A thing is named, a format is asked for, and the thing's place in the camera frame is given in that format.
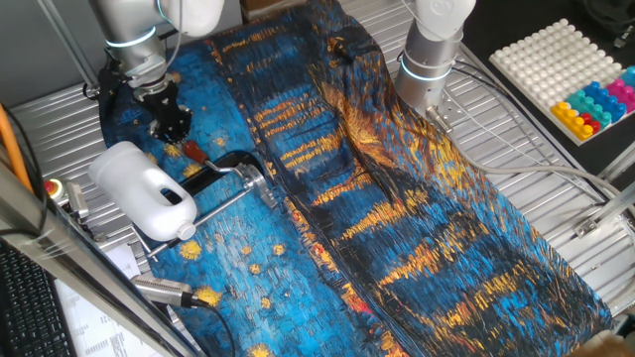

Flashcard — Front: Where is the silver camera with black plug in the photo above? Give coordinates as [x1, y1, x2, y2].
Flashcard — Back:
[129, 275, 195, 309]

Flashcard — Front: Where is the black table mat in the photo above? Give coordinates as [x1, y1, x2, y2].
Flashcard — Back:
[460, 0, 635, 179]

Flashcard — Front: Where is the white studded building baseplate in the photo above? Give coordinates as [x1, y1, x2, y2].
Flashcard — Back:
[488, 18, 635, 148]

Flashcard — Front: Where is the silver threaded rod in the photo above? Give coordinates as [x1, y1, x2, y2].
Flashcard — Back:
[129, 186, 252, 260]

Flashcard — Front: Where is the grey wrist camera mount plate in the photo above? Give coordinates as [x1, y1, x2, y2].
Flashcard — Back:
[123, 57, 173, 95]

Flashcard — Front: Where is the black cast clamp frame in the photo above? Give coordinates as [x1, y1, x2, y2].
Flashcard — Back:
[163, 149, 263, 248]

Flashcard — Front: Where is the thick grey base cable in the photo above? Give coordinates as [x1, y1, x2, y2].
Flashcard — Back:
[443, 129, 635, 219]

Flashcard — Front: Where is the teal building block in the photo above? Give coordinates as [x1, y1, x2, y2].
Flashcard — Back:
[565, 89, 612, 128]

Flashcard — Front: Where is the black keyboard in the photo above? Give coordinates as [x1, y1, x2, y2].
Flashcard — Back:
[0, 240, 78, 357]

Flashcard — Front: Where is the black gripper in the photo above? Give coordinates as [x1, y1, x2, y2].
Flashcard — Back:
[147, 81, 195, 145]

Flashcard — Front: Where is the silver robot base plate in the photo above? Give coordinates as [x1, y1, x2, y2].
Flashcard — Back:
[425, 90, 468, 136]

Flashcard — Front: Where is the printed white paper sheet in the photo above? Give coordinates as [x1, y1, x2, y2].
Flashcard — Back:
[53, 243, 165, 357]

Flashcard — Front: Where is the ribbed silver camera box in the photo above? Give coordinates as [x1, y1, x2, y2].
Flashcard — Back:
[63, 180, 90, 220]

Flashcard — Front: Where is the thin aluminium profile post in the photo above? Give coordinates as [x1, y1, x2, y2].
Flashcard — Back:
[37, 0, 100, 91]

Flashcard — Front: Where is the red emergency stop button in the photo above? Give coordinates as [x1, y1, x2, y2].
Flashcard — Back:
[43, 178, 68, 205]

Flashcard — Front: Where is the orange tube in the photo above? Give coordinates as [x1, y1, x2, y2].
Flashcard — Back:
[0, 102, 34, 194]

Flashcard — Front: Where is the red building block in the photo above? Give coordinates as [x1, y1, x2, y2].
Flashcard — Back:
[578, 112, 601, 134]

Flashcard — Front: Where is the white plastic jug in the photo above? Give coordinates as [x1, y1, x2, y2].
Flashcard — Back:
[87, 140, 198, 243]

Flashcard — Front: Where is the aluminium profile bar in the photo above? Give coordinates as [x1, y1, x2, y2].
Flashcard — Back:
[597, 141, 635, 183]
[573, 178, 635, 238]

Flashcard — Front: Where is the lever with red-brown wooden handle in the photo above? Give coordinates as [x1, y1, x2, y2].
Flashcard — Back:
[181, 140, 252, 179]

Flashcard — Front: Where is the magenta building block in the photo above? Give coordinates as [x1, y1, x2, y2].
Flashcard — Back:
[605, 77, 635, 113]

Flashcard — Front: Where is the black camera cable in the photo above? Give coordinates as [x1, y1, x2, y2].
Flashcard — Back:
[190, 296, 237, 357]

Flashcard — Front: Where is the starry night painted tablecloth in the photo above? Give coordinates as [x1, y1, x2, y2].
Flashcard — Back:
[96, 0, 614, 357]

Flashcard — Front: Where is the silver ratchet clamp head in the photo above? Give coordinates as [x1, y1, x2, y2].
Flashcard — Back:
[240, 162, 280, 208]

